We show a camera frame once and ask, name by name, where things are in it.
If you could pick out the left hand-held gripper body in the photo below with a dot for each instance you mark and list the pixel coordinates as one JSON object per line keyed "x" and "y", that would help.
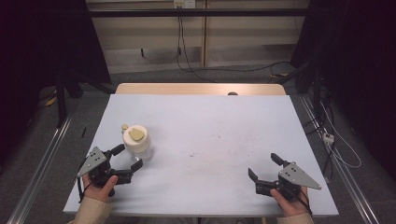
{"x": 93, "y": 160}

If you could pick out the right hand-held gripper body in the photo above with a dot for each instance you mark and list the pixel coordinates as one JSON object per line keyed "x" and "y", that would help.
{"x": 295, "y": 175}

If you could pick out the glass jar with cream lid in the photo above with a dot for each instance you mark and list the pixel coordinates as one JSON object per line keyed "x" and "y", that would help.
{"x": 137, "y": 141}

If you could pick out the person's left hand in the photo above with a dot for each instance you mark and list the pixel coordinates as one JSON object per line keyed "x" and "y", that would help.
{"x": 99, "y": 189}

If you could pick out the person's right hand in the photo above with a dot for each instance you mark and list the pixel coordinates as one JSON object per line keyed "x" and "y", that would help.
{"x": 291, "y": 207}

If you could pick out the white power strip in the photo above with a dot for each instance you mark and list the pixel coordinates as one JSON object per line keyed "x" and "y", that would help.
{"x": 328, "y": 137}

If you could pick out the white table mat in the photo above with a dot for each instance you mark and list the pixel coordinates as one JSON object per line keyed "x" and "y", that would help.
{"x": 202, "y": 130}

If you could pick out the black metal stand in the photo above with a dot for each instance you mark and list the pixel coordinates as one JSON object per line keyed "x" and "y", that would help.
{"x": 60, "y": 99}

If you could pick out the wooden table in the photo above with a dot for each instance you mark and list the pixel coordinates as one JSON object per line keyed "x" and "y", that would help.
{"x": 186, "y": 88}

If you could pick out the black curtain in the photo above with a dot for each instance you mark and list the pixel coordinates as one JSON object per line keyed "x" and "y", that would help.
{"x": 46, "y": 40}
{"x": 358, "y": 62}

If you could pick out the black horizontal bar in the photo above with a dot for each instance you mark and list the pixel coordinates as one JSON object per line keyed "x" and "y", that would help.
{"x": 199, "y": 12}

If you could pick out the aluminium floor rail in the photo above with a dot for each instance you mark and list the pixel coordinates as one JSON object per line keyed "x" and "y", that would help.
{"x": 40, "y": 168}
{"x": 345, "y": 174}

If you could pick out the white wall outlet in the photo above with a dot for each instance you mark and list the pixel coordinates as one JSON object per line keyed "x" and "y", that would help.
{"x": 184, "y": 3}

